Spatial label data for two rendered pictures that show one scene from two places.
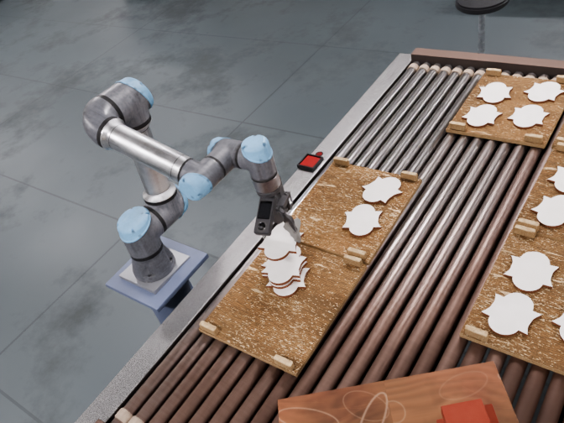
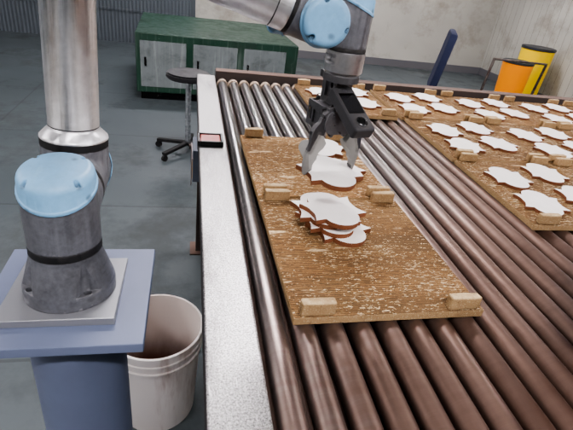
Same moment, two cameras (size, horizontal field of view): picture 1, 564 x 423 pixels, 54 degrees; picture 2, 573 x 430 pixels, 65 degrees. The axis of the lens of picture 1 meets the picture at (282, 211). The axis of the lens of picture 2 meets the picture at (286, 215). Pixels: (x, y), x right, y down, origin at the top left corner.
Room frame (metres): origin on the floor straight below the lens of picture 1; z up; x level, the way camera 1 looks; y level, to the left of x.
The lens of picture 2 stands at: (0.82, 0.83, 1.43)
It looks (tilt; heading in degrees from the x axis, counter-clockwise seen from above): 29 degrees down; 301
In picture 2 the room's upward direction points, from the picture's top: 8 degrees clockwise
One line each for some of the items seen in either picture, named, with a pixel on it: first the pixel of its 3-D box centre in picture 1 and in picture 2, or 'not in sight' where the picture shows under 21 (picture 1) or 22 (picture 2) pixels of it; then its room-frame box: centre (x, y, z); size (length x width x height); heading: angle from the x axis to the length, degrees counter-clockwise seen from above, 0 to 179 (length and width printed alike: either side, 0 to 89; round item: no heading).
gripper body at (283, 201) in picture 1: (274, 200); (334, 102); (1.23, 0.01, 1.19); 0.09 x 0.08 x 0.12; 149
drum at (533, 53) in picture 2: not in sight; (529, 74); (1.59, -6.86, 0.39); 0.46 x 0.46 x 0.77
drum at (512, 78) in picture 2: not in sight; (510, 84); (1.69, -6.11, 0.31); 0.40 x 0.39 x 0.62; 46
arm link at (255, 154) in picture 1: (258, 158); (350, 18); (1.22, 0.02, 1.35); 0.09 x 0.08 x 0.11; 47
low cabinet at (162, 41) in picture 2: not in sight; (213, 57); (4.53, -3.29, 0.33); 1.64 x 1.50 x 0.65; 47
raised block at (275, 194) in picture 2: not in sight; (276, 194); (1.33, 0.03, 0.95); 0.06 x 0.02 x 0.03; 45
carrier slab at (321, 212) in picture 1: (349, 207); (308, 165); (1.39, -0.22, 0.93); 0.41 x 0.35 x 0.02; 136
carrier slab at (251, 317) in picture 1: (284, 298); (355, 248); (1.09, 0.07, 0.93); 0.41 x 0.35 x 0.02; 135
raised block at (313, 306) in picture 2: (209, 327); (318, 306); (1.05, 0.30, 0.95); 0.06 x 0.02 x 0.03; 45
